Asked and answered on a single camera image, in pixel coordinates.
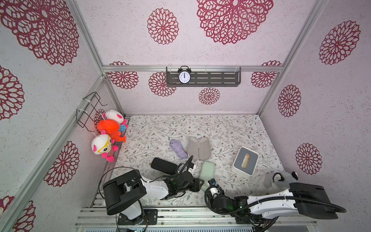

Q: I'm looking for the mint umbrella case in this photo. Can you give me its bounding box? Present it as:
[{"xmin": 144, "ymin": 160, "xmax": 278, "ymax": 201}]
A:
[{"xmin": 199, "ymin": 161, "xmax": 215, "ymax": 189}]

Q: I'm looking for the black umbrella case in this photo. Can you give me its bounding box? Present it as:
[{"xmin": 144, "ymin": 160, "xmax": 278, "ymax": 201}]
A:
[{"xmin": 151, "ymin": 158, "xmax": 178, "ymax": 175}]

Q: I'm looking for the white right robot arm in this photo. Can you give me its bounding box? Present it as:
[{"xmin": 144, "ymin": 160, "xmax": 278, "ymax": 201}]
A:
[{"xmin": 204, "ymin": 179, "xmax": 346, "ymax": 224}]

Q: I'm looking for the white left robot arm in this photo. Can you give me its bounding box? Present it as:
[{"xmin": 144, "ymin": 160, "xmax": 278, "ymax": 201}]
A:
[{"xmin": 100, "ymin": 168, "xmax": 204, "ymax": 219}]

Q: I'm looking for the white rimmed grey tray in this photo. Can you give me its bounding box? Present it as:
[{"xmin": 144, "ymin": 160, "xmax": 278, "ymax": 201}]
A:
[{"xmin": 231, "ymin": 147, "xmax": 260, "ymax": 178}]

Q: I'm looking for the beige roll in tray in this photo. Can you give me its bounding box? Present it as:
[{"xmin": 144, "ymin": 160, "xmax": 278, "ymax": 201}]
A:
[{"xmin": 241, "ymin": 154, "xmax": 251, "ymax": 169}]

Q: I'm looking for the grey husky plush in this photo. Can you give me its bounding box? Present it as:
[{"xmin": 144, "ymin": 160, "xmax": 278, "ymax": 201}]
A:
[{"xmin": 254, "ymin": 172, "xmax": 299, "ymax": 196}]

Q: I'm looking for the orange plush whale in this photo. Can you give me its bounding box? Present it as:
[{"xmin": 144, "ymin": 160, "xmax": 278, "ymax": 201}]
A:
[{"xmin": 97, "ymin": 119, "xmax": 126, "ymax": 143}]

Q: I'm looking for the white plush with yellow glasses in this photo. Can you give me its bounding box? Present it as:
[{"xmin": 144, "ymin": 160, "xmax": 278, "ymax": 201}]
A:
[{"xmin": 91, "ymin": 134, "xmax": 118, "ymax": 162}]

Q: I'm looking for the white pink plush doll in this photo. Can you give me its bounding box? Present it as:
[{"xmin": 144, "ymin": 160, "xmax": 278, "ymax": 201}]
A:
[{"xmin": 103, "ymin": 110, "xmax": 128, "ymax": 132}]

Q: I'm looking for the black alarm clock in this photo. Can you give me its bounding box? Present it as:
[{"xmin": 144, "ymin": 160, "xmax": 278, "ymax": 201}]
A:
[{"xmin": 178, "ymin": 65, "xmax": 192, "ymax": 84}]

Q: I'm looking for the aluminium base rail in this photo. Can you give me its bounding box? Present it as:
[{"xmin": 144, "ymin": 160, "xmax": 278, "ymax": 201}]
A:
[{"xmin": 73, "ymin": 205, "xmax": 319, "ymax": 232}]

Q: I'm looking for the grey wall shelf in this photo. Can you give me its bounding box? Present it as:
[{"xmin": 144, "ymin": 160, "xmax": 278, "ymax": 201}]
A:
[{"xmin": 165, "ymin": 66, "xmax": 241, "ymax": 88}]

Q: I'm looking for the black wire wall rack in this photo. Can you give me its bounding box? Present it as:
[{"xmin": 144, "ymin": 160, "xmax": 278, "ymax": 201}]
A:
[{"xmin": 75, "ymin": 91, "xmax": 108, "ymax": 133}]

